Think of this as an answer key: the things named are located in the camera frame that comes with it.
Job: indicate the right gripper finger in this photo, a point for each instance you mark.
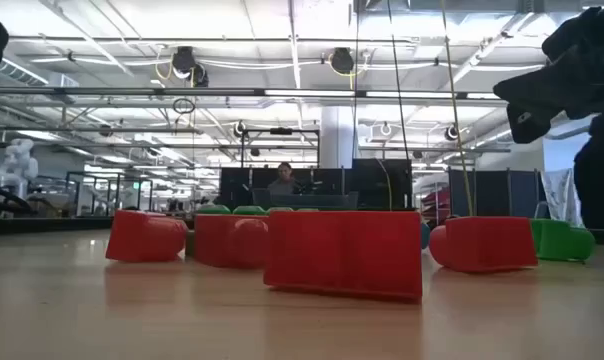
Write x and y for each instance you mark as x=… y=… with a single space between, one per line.
x=532 y=95
x=529 y=130

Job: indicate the green two-stud block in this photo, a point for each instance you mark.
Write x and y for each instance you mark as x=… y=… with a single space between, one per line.
x=562 y=240

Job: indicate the red two-stud block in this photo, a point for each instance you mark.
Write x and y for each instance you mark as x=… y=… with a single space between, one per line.
x=146 y=236
x=342 y=255
x=482 y=243

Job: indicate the green four-stud block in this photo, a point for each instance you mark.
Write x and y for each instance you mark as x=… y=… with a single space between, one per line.
x=249 y=210

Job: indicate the red four-stud block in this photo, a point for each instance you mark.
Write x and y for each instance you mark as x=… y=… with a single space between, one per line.
x=222 y=240

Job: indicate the white patterned cloth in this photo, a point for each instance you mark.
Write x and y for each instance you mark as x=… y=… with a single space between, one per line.
x=562 y=197

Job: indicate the dark blue partition panels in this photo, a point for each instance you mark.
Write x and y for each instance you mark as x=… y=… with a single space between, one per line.
x=492 y=195

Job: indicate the red shelf rack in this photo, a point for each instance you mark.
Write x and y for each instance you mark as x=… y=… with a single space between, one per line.
x=434 y=202

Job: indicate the long ceiling light bar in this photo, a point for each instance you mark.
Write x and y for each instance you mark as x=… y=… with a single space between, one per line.
x=132 y=91

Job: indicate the black computer case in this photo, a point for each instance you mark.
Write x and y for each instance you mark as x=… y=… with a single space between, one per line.
x=382 y=185

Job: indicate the white pillar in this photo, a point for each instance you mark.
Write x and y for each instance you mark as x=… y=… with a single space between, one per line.
x=337 y=137

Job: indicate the grey storage bin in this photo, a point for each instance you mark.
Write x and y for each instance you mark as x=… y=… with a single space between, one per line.
x=332 y=201

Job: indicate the small black ceiling reel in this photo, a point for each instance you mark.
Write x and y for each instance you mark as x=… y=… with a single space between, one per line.
x=200 y=76

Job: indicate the person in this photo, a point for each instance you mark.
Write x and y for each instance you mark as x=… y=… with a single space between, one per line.
x=283 y=181

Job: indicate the black desk partition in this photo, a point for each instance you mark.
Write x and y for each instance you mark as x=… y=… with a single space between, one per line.
x=237 y=187

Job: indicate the black metal rig frame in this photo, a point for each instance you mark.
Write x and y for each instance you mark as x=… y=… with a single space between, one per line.
x=281 y=131

